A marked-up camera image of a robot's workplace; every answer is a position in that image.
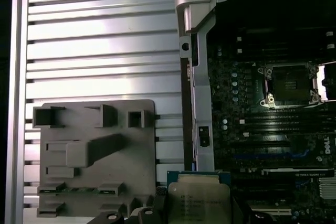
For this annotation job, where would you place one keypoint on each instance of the black graphics card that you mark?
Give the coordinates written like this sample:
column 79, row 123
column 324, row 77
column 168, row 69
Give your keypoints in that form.
column 296, row 173

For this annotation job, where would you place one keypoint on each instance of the black open PC case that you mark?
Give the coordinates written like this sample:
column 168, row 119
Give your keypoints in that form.
column 202, row 77

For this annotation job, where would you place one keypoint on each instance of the black RAM slot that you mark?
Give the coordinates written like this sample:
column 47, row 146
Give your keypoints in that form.
column 275, row 38
column 275, row 122
column 283, row 134
column 275, row 50

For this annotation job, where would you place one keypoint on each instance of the silver CPU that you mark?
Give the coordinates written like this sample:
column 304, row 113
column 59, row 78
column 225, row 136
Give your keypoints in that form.
column 199, row 197

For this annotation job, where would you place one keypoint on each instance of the small silver chipset heatsink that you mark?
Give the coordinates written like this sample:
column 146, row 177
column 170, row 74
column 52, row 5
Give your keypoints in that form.
column 328, row 188

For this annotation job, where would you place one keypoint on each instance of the metal socket cover frame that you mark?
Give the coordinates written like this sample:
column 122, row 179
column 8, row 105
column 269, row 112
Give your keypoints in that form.
column 321, row 83

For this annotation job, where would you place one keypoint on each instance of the green motherboard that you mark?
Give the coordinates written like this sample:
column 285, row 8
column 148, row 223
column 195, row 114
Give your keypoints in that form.
column 223, row 108

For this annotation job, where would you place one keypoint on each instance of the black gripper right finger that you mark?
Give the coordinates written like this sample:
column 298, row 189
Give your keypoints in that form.
column 252, row 217

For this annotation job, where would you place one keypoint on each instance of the white expansion slot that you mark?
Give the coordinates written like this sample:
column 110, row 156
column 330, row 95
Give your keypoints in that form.
column 275, row 212

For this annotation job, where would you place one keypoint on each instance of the blue expansion slot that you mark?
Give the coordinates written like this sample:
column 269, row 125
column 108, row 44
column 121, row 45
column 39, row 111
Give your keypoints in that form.
column 262, row 155

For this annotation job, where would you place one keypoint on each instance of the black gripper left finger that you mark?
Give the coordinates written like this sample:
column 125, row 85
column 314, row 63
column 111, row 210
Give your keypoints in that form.
column 160, row 208

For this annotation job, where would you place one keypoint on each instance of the CPU socket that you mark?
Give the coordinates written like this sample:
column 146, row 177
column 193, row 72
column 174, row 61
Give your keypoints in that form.
column 291, row 85

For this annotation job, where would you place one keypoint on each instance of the grey plastic parts rack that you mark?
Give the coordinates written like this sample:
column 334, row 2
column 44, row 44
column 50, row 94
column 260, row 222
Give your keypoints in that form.
column 105, row 161

